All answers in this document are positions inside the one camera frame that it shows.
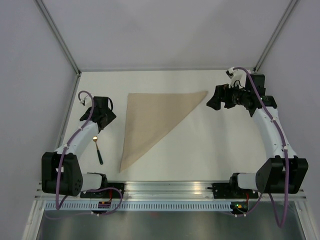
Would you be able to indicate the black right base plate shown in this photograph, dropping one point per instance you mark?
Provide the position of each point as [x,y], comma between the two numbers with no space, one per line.
[223,190]

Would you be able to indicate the aluminium mounting rail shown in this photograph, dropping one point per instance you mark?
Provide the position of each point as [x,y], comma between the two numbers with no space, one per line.
[165,190]

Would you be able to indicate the right aluminium frame post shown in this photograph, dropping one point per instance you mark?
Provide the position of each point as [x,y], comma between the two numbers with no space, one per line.
[276,33]

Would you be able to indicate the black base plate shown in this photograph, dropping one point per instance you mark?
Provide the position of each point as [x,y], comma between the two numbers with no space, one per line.
[223,190]
[113,190]

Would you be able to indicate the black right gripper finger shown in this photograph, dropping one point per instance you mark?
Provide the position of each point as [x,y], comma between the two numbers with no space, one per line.
[219,92]
[214,103]

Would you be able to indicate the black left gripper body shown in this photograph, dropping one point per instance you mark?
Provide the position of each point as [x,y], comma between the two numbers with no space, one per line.
[110,116]

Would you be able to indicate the white slotted cable duct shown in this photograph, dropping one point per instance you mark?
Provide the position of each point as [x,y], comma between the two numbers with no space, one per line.
[212,206]

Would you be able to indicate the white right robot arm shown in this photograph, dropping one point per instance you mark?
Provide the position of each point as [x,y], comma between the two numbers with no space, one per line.
[283,172]

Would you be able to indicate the beige cloth napkin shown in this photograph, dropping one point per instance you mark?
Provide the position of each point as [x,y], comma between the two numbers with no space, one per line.
[150,117]

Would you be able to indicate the aluminium frame post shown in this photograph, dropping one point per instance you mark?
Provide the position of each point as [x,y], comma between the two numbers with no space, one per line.
[276,33]
[57,35]

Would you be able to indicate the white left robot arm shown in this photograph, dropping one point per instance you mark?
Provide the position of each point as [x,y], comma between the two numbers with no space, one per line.
[63,163]

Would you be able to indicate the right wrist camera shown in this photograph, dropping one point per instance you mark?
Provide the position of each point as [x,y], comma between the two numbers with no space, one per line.
[235,76]

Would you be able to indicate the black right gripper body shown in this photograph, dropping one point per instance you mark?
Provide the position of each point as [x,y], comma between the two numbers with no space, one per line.
[234,96]

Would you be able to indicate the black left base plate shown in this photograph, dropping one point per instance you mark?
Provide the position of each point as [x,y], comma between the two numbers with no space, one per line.
[113,190]

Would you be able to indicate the left aluminium frame post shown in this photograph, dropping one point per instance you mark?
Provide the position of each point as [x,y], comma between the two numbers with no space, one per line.
[57,35]

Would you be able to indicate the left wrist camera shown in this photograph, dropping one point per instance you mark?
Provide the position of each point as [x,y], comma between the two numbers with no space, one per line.
[85,100]

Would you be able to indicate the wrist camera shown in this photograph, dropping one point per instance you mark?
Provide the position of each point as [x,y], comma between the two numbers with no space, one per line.
[85,100]
[235,76]

